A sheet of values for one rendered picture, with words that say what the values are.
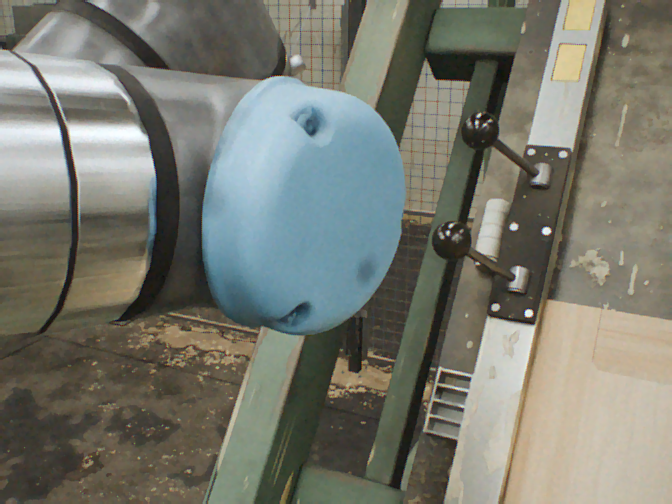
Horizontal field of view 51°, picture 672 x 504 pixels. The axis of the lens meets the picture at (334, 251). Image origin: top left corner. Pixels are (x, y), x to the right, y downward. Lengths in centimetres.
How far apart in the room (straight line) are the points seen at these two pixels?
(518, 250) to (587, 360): 13
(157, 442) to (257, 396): 219
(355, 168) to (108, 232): 7
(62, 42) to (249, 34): 9
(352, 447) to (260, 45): 256
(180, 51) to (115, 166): 17
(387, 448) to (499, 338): 20
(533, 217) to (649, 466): 27
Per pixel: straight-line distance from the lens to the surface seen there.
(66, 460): 298
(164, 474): 280
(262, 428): 79
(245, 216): 18
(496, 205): 81
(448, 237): 66
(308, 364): 82
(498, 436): 73
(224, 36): 36
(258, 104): 20
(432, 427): 77
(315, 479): 85
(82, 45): 33
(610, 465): 74
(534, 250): 76
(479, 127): 71
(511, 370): 74
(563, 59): 89
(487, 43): 102
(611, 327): 76
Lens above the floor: 162
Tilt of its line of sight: 19 degrees down
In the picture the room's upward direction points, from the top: straight up
